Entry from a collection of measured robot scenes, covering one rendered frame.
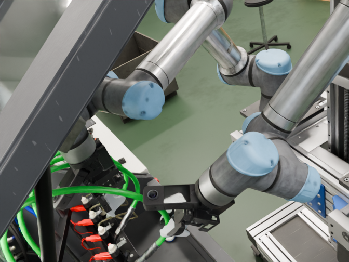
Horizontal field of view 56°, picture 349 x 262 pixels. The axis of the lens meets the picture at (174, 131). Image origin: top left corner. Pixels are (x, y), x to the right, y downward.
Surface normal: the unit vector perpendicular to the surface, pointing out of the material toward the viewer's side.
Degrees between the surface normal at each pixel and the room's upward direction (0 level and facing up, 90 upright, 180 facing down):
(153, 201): 18
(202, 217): 45
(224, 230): 0
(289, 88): 52
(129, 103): 64
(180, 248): 0
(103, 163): 90
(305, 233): 0
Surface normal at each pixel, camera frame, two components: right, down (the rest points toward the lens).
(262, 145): 0.45, -0.58
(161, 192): -0.04, -0.67
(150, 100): 0.77, 0.17
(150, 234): -0.29, -0.76
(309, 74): -0.55, 0.20
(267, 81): -0.56, 0.62
